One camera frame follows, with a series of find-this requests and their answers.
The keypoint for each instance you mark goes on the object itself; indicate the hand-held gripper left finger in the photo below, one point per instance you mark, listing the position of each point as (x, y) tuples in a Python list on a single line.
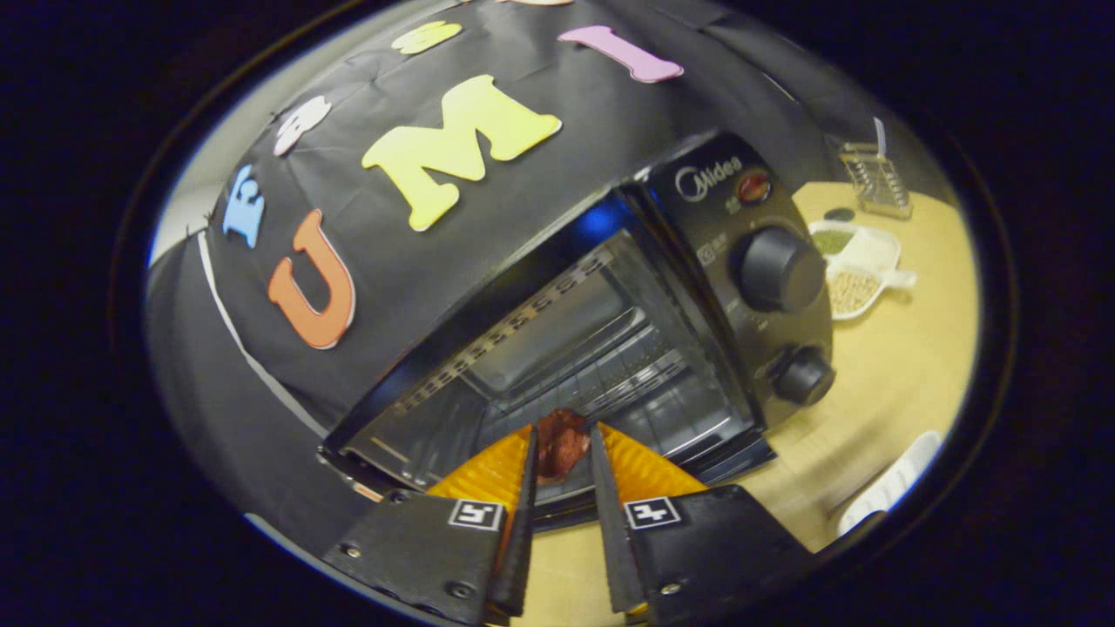
[(523, 540)]

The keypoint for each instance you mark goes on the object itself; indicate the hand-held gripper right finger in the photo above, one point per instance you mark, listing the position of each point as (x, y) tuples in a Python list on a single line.
[(610, 540)]

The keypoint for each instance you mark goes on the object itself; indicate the brown meat piece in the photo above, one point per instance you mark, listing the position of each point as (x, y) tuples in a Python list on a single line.
[(562, 444)]

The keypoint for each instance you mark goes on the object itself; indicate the black toaster oven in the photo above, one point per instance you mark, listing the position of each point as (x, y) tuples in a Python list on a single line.
[(697, 261)]

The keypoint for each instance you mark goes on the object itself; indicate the white ribbed tray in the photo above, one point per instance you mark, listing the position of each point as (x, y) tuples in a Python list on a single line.
[(888, 483)]

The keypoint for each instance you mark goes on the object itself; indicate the white divided grain dish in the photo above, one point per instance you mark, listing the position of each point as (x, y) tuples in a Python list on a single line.
[(858, 287)]

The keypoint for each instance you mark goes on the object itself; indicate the black round desk grommet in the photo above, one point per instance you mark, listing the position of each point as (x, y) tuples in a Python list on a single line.
[(839, 214)]

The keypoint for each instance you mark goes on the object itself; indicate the metal spoon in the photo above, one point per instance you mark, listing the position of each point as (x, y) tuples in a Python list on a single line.
[(880, 135)]

